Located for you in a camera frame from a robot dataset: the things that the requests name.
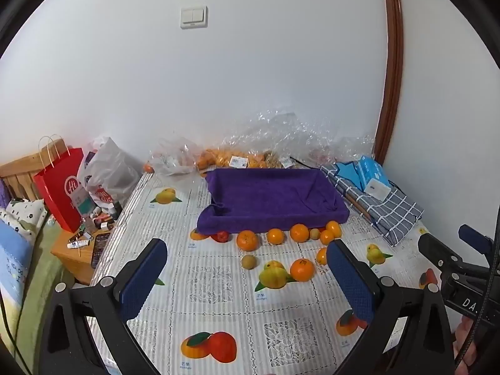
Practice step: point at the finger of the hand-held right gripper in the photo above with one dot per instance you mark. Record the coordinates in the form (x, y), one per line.
(433, 248)
(474, 238)

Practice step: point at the wooden headboard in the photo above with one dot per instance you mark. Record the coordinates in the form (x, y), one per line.
(23, 172)

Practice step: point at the blue paper packet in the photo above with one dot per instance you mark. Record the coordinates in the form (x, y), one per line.
(347, 172)

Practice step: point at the grey plaid cloth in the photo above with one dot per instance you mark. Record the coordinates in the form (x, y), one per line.
(382, 207)

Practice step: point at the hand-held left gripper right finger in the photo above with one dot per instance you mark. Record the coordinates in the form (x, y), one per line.
(349, 281)

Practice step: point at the floral pillow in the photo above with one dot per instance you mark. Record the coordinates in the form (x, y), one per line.
(23, 213)

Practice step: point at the red paper bag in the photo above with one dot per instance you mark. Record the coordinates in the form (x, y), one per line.
(58, 191)

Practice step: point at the white light switch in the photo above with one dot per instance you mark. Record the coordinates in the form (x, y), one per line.
(194, 16)

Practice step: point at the white plastic bag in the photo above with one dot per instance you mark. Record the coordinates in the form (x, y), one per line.
(109, 172)

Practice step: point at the purple towel lined tray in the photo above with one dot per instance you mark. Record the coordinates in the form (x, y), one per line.
(273, 195)

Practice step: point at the black remote control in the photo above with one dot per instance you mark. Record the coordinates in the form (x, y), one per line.
(100, 246)

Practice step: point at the person's right hand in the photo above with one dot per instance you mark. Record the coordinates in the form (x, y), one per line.
(465, 332)

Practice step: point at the small red fruit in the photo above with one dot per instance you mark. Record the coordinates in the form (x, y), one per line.
(221, 236)

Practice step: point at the red white packet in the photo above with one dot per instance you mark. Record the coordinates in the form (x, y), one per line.
(102, 196)

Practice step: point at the fruit print tablecloth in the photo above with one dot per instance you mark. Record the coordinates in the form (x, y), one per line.
(218, 281)

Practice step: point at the white tube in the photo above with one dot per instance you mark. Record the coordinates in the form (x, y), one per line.
(78, 244)

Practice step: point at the blue printed blanket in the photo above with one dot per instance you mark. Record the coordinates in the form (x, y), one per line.
(11, 265)

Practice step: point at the plastic bag of oranges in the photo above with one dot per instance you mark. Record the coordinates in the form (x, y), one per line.
(297, 136)

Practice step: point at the brown wooden door frame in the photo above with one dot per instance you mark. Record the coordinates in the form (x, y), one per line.
(392, 66)

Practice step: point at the crumpled clear plastic bag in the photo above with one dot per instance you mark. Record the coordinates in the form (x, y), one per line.
(172, 160)

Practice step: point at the blue tissue box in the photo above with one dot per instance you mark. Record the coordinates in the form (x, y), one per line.
(371, 170)

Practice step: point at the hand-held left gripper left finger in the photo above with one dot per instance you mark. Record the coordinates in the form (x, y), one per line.
(142, 277)

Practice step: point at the green bedsheet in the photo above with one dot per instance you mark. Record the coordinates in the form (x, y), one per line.
(43, 265)

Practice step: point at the thin wooden stick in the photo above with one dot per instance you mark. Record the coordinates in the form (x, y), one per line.
(357, 203)

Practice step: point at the white tissue pack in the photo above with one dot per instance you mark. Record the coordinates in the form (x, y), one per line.
(377, 189)

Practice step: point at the wooden nightstand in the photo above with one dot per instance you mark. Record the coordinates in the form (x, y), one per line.
(72, 258)

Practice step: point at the pile of small cosmetics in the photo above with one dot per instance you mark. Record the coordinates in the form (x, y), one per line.
(99, 218)

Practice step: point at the clear bag of oranges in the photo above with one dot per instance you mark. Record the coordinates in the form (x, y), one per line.
(226, 158)

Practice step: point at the teal white box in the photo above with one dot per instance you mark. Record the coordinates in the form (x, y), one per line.
(81, 201)

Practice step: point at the large mandarin orange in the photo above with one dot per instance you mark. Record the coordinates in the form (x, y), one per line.
(247, 240)

